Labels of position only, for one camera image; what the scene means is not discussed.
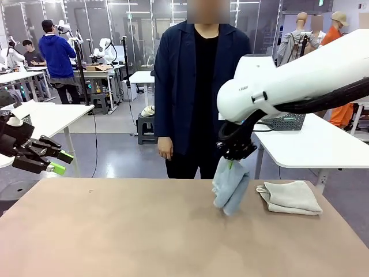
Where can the person's right hand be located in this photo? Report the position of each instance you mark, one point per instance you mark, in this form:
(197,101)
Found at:
(165,148)

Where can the black camera pole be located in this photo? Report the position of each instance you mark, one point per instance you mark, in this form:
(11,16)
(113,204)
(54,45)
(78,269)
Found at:
(126,63)

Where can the mannequin in grey shirt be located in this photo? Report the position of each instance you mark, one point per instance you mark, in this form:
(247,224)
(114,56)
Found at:
(289,49)

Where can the small white desk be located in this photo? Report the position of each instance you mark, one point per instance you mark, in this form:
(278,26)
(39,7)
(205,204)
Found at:
(142,76)

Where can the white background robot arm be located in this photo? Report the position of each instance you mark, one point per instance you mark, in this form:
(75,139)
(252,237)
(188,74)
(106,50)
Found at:
(105,49)
(64,28)
(14,54)

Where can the white table with clear box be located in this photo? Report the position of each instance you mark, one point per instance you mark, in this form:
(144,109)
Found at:
(57,115)

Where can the seated person in black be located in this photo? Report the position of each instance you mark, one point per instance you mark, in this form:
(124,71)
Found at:
(33,56)

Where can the person in navy jacket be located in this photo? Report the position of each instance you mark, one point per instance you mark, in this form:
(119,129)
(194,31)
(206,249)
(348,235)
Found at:
(178,86)

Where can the white workbench with cardboard box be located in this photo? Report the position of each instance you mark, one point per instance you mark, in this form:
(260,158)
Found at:
(98,74)

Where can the mannequin white top orange trousers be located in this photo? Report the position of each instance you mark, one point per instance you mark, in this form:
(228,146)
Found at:
(341,115)

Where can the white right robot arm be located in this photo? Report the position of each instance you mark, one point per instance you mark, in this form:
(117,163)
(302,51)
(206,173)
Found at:
(302,78)

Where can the white cabinet box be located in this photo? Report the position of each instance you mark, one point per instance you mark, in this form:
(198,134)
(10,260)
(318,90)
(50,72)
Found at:
(131,91)

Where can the person in blue hoodie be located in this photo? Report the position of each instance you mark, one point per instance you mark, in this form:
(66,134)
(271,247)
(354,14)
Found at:
(56,57)

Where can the black tripod pole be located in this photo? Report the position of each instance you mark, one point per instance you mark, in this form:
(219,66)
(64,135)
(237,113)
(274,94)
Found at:
(81,72)

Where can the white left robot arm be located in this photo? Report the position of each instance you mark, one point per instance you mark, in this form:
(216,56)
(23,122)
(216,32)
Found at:
(14,122)

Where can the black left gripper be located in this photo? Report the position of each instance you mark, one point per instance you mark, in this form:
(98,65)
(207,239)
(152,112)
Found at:
(15,141)

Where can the dark grey round stool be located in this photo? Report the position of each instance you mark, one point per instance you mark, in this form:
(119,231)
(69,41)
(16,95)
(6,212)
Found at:
(17,191)

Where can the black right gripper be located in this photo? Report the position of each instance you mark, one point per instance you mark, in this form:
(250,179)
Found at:
(237,145)

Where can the black tripod by mannequins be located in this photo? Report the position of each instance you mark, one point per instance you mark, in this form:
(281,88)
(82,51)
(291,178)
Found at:
(302,47)

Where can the white table with basket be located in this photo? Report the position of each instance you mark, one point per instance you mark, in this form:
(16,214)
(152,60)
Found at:
(317,144)

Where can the brown cardboard box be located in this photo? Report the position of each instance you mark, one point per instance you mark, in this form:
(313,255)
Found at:
(99,68)

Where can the off-white terry towel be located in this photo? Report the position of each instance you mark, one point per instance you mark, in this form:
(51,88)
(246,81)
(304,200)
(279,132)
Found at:
(291,197)

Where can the long white background table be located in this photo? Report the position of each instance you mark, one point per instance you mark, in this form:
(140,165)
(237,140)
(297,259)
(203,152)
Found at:
(20,75)

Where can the mannequin with cap orange jacket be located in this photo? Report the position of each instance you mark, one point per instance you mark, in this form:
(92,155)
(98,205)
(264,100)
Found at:
(334,31)

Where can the light blue terry towel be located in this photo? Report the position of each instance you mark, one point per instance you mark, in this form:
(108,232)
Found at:
(230,190)

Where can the beige cloth on stool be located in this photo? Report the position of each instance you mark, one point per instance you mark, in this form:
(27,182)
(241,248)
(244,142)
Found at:
(147,111)

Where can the mannequin in white floral outfit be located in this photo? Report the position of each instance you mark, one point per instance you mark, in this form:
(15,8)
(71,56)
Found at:
(317,31)

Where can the grey plastic step stool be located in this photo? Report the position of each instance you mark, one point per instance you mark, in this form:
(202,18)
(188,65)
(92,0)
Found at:
(145,130)
(99,101)

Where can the person's right forearm navy sleeve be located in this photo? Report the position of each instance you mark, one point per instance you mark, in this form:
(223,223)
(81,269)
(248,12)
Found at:
(162,121)

